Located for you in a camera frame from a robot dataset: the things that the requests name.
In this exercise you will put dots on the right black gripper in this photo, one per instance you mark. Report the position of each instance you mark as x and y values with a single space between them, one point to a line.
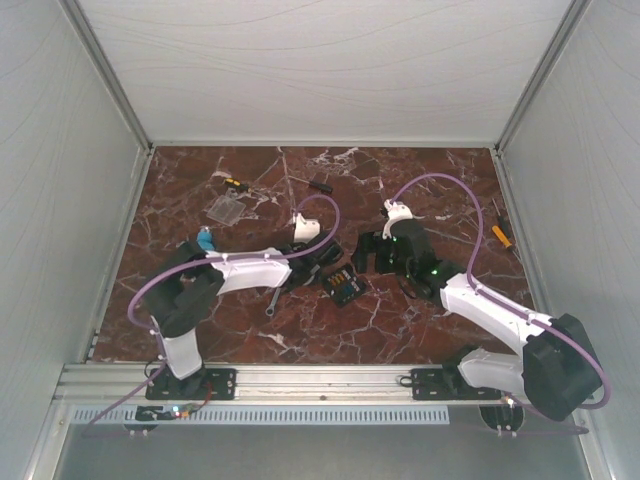
370 242

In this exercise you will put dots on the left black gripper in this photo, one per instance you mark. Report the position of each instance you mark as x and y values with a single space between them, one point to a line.
297 247

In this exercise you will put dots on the black fuse box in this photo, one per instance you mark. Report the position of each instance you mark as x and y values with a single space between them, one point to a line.
343 285

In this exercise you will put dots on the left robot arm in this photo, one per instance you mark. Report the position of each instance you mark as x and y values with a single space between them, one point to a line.
192 279

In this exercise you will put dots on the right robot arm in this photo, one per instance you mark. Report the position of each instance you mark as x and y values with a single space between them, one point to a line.
551 361

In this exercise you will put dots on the clear plastic fuse box lid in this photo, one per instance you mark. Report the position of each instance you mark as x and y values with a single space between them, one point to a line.
226 211

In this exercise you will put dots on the silver combination wrench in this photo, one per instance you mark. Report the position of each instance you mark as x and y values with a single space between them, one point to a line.
271 308

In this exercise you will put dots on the yellow black small screwdriver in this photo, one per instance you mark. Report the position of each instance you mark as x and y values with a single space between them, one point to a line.
236 185

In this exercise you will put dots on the thin black screwdriver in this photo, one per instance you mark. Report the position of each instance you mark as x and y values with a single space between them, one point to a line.
501 220

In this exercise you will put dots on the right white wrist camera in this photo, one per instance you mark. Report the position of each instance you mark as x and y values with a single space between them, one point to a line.
396 211

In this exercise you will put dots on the black handle screwdriver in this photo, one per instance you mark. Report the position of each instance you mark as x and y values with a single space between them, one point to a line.
322 187

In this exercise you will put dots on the orange handle screwdriver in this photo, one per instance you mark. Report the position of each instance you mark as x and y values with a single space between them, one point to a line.
502 237

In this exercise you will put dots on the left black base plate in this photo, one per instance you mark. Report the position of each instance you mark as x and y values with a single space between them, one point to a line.
208 382

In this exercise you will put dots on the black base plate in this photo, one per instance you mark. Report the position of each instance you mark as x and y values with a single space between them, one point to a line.
429 384
208 382

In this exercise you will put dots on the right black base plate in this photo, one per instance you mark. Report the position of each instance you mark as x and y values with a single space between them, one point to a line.
429 384

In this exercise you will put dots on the grey slotted cable duct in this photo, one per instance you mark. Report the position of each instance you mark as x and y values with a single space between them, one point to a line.
254 415

